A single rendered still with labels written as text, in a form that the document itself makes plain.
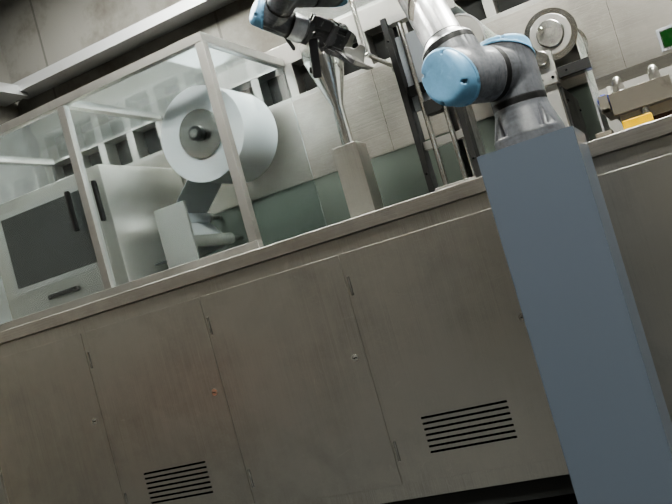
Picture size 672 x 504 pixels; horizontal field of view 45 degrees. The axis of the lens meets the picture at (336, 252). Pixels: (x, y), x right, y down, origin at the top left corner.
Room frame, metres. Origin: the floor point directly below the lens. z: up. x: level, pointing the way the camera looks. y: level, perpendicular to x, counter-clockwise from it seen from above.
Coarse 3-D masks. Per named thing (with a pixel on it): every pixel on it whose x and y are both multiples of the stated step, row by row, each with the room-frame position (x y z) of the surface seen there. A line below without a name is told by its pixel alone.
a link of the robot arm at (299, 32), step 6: (300, 18) 2.12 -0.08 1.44; (306, 18) 2.13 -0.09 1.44; (294, 24) 2.18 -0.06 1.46; (300, 24) 2.12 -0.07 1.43; (306, 24) 2.13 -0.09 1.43; (294, 30) 2.12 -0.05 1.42; (300, 30) 2.12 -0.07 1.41; (306, 30) 2.13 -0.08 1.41; (288, 36) 2.18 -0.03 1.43; (294, 36) 2.13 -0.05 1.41; (300, 36) 2.13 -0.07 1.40; (300, 42) 2.16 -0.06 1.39
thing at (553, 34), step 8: (544, 24) 2.23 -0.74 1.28; (552, 24) 2.22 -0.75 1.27; (560, 24) 2.21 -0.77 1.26; (536, 32) 2.24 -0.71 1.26; (544, 32) 2.23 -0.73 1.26; (552, 32) 2.22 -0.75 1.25; (560, 32) 2.21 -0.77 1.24; (544, 40) 2.23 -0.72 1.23; (552, 40) 2.23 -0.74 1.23; (560, 40) 2.22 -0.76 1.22
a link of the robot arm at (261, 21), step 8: (256, 0) 2.09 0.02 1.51; (264, 0) 2.08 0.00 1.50; (256, 8) 2.07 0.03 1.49; (264, 8) 2.08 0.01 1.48; (256, 16) 2.08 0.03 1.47; (264, 16) 2.08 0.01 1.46; (272, 16) 2.07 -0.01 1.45; (256, 24) 2.10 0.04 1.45; (264, 24) 2.10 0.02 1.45; (272, 24) 2.10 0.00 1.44; (280, 24) 2.10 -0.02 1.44; (288, 24) 2.11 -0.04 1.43; (272, 32) 2.13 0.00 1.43; (280, 32) 2.12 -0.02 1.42; (288, 32) 2.12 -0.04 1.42
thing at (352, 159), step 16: (304, 64) 2.62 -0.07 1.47; (336, 64) 2.59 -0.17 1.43; (320, 80) 2.60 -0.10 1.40; (336, 80) 2.60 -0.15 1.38; (336, 96) 2.61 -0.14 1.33; (336, 112) 2.62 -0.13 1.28; (352, 144) 2.58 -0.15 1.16; (336, 160) 2.61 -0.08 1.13; (352, 160) 2.59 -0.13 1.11; (368, 160) 2.64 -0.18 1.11; (352, 176) 2.60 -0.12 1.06; (368, 176) 2.60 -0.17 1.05; (352, 192) 2.60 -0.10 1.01; (368, 192) 2.58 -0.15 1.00; (352, 208) 2.61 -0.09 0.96; (368, 208) 2.59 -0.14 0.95
